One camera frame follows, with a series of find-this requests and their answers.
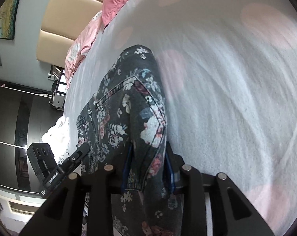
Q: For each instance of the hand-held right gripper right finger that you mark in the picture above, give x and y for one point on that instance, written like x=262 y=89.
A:
x=168 y=172

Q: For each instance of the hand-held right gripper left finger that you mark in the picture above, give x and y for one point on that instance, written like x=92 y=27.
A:
x=126 y=169

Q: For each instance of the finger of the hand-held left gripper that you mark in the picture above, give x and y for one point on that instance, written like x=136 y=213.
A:
x=76 y=157

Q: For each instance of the dark floral pants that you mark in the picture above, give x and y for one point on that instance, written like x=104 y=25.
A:
x=136 y=118

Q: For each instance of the white garment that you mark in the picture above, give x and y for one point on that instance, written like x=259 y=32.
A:
x=57 y=135

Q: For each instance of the black sliding wardrobe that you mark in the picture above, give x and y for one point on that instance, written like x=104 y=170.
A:
x=8 y=127

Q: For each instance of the white nightstand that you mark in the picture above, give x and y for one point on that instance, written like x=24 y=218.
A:
x=58 y=93

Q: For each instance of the light pink printed pillow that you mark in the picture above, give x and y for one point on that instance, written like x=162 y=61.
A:
x=84 y=46

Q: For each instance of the beige padded headboard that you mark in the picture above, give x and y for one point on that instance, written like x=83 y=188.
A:
x=67 y=12

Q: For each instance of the deep pink pillow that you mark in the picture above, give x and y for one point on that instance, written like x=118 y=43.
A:
x=119 y=0

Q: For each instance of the framed wall painting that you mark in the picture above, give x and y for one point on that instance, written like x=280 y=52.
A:
x=7 y=19

